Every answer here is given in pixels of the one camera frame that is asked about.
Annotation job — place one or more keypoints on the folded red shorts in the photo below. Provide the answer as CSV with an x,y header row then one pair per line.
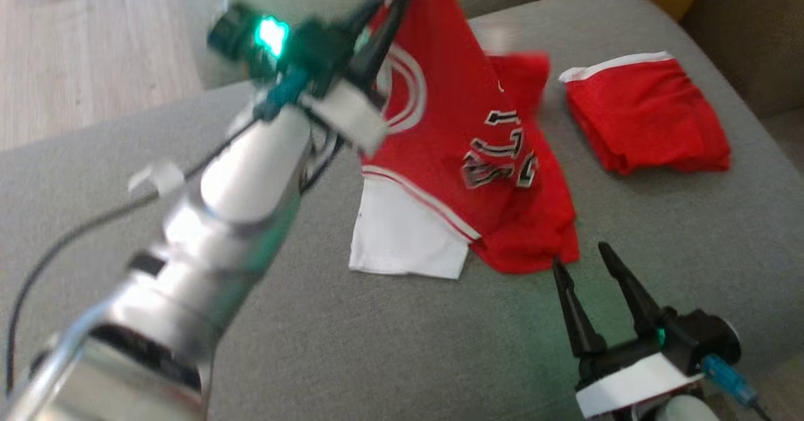
x,y
647,113

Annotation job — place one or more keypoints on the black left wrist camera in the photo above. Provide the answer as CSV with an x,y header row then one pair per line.
x,y
231,31

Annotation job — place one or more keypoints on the white and grey right robot arm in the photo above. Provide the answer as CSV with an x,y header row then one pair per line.
x,y
684,411

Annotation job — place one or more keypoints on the brown-grey sofa side cushion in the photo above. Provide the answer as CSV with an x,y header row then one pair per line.
x,y
754,31

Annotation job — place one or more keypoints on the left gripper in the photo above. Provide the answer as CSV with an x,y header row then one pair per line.
x,y
326,63

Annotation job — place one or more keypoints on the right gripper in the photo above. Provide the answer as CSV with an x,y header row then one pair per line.
x,y
634,377

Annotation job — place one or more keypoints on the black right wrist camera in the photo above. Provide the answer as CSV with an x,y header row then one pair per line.
x,y
706,339

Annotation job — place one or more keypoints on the white and grey left robot arm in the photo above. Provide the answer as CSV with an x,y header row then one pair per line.
x,y
239,176

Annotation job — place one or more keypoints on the yellow and grey sofa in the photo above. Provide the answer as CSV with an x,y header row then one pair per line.
x,y
377,345

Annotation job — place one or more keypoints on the red and white basketball jersey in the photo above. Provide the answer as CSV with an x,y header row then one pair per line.
x,y
452,157

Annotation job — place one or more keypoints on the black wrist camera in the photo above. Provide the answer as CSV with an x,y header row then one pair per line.
x,y
231,31
706,339

